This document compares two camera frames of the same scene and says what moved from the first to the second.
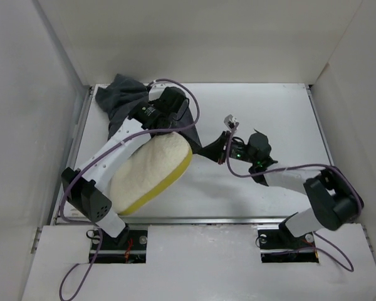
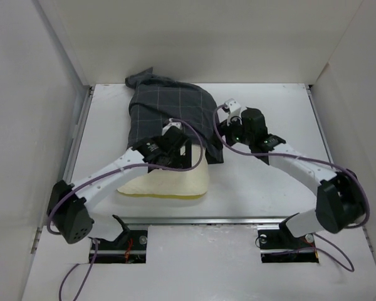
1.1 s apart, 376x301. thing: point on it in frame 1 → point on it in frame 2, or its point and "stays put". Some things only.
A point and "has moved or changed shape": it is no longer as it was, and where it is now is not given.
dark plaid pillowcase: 118,98 has moved or changed shape
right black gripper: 214,151 → 224,128
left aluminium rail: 74,151 stays put
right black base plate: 278,246 stays put
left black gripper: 172,125 → 182,161
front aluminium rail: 178,221 stays put
